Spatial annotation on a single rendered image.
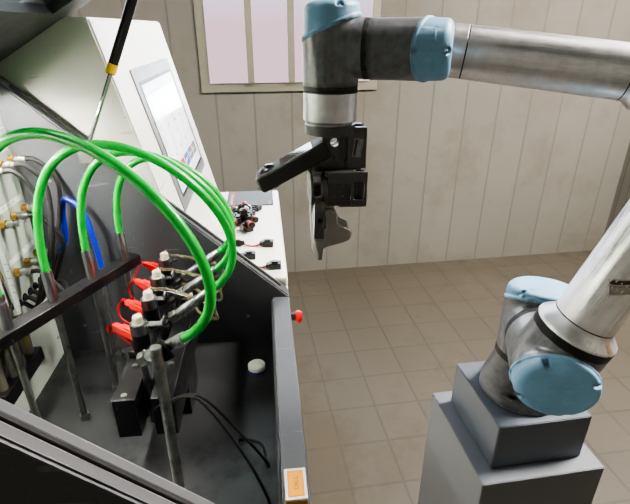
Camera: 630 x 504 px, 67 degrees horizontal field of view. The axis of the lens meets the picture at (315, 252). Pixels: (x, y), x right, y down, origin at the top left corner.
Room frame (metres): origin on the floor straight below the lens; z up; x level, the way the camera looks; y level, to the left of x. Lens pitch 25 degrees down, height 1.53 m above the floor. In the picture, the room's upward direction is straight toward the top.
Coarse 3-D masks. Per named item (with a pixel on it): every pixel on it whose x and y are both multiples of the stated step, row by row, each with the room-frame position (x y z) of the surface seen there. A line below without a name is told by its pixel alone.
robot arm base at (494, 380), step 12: (492, 360) 0.73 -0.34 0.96; (504, 360) 0.70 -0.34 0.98; (480, 372) 0.75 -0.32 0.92; (492, 372) 0.71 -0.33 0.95; (504, 372) 0.69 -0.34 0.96; (480, 384) 0.73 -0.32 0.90; (492, 384) 0.70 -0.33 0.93; (504, 384) 0.68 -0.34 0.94; (492, 396) 0.69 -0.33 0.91; (504, 396) 0.67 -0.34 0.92; (516, 396) 0.67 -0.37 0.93; (504, 408) 0.67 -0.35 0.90; (516, 408) 0.66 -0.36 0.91; (528, 408) 0.65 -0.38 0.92
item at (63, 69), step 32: (64, 32) 0.99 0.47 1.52; (96, 32) 1.01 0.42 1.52; (128, 32) 1.25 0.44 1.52; (160, 32) 1.65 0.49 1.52; (0, 64) 0.97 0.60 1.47; (32, 64) 0.98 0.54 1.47; (64, 64) 0.99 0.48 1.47; (96, 64) 0.99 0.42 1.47; (128, 64) 1.15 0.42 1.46; (32, 96) 0.98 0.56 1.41; (64, 96) 0.99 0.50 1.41; (96, 96) 0.99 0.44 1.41; (128, 96) 1.05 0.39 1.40; (96, 128) 0.99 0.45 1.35; (128, 128) 1.00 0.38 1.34; (192, 128) 1.62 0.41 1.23; (128, 160) 1.00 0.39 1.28; (160, 192) 1.01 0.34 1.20
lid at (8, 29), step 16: (0, 0) 0.76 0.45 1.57; (16, 0) 0.81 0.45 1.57; (32, 0) 0.86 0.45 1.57; (48, 0) 0.91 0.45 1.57; (64, 0) 0.93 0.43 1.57; (80, 0) 0.96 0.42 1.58; (0, 16) 0.76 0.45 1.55; (16, 16) 0.80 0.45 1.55; (32, 16) 0.86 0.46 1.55; (48, 16) 0.92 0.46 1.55; (64, 16) 0.99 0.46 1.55; (0, 32) 0.82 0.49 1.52; (16, 32) 0.88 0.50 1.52; (32, 32) 0.94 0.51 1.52; (0, 48) 0.90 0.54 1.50; (16, 48) 0.97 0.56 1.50
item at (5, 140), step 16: (32, 128) 0.58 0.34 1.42; (0, 144) 0.60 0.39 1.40; (64, 144) 0.57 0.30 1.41; (80, 144) 0.56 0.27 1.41; (112, 160) 0.55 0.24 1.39; (128, 176) 0.54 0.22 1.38; (144, 192) 0.53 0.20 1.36; (160, 208) 0.53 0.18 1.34; (176, 224) 0.52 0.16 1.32; (192, 240) 0.52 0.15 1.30; (208, 272) 0.51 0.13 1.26; (0, 288) 0.64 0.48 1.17; (208, 288) 0.51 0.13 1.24; (208, 304) 0.51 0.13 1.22; (208, 320) 0.52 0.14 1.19; (192, 336) 0.52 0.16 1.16
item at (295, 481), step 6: (288, 474) 0.48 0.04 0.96; (294, 474) 0.48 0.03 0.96; (300, 474) 0.48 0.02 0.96; (288, 480) 0.47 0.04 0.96; (294, 480) 0.47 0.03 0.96; (300, 480) 0.47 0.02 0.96; (288, 486) 0.46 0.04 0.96; (294, 486) 0.46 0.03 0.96; (300, 486) 0.46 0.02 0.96; (288, 492) 0.45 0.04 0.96; (294, 492) 0.45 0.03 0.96; (300, 492) 0.45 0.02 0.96
